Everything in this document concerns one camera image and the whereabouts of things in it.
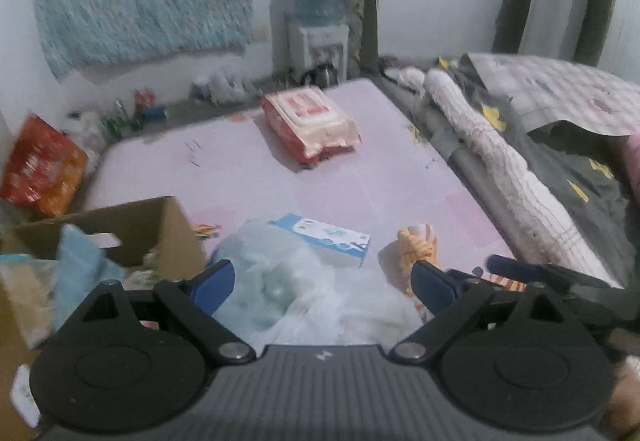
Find orange striped towel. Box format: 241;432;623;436
396;222;527;299

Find white blue plastic bag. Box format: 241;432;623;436
209;221;424;353

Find light blue mask box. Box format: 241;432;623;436
269;213;371;269

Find brown cardboard box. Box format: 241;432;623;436
1;197;205;440

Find white striped rolled blanket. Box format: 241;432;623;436
422;68;622;287

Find light blue striped towel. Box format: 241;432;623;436
53;224;126;331

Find dark green yellow-print blanket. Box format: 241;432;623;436
383;67;639;283

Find green drink cans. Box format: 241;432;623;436
102;100;134;143

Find orange red snack bag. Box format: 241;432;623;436
1;114;89;218

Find white crumpled plastic bag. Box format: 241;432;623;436
206;72;252;106

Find red wet wipes pack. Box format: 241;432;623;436
260;86;361;168

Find grey patterned bed sheet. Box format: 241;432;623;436
466;53;639;136

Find black electric kettle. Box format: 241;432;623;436
299;63;338;89

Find white water dispenser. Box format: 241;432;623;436
288;22;349;82

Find leaning framed board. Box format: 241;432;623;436
345;0;378;79

